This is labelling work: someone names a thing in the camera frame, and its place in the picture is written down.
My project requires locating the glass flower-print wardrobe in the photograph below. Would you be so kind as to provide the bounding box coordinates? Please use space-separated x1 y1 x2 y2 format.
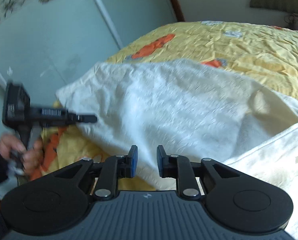
0 0 177 110

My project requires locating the yellow printed blanket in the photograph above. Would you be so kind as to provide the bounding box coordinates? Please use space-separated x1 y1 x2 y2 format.
30 21 298 192

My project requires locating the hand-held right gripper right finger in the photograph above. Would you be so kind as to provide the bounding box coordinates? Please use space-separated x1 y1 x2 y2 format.
156 145 241 201

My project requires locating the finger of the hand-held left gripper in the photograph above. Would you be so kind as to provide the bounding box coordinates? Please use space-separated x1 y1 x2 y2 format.
75 114 98 124

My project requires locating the white towel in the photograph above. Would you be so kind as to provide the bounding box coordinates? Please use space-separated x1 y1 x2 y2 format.
56 58 298 240

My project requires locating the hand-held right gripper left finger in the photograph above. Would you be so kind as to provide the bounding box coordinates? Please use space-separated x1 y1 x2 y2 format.
54 145 138 201

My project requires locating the person's left hand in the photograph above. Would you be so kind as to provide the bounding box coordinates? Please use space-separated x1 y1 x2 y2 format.
0 132 44 176

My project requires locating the brown wooden frame strip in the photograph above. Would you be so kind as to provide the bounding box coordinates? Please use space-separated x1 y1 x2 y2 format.
161 0 185 22

